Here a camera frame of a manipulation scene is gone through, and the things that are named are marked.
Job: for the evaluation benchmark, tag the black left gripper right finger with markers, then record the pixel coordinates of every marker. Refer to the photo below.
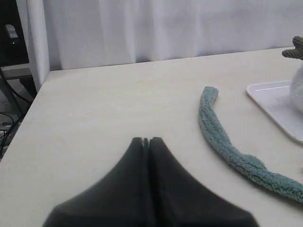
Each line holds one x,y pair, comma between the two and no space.
180,200

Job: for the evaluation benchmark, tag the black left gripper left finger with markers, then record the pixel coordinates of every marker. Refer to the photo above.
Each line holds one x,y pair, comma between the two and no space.
122,198

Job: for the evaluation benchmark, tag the teal fuzzy scarf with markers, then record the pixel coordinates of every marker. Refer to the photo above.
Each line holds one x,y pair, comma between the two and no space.
247,165

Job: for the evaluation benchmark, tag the white snowman plush toy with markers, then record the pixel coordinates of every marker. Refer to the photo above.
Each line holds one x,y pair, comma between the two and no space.
296,86

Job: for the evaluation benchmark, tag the white plastic tray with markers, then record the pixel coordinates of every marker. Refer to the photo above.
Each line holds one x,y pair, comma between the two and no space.
273,98

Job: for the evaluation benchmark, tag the white backdrop curtain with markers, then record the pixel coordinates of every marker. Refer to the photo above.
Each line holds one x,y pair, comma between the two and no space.
73,34

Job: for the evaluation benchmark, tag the grey metal frame leg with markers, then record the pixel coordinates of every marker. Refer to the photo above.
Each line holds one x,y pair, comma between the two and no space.
13,72

